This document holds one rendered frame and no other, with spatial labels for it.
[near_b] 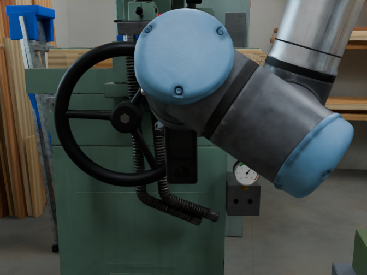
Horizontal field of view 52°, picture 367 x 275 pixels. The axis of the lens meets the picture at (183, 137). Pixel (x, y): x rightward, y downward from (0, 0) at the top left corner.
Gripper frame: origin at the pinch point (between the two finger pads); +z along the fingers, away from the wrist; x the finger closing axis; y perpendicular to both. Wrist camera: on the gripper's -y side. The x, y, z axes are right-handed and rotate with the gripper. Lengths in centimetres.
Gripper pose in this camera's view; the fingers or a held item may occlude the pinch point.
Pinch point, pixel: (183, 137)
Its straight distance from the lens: 69.2
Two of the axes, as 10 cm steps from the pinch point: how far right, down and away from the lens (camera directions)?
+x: -10.0, 0.0, 0.0
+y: 0.0, -9.9, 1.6
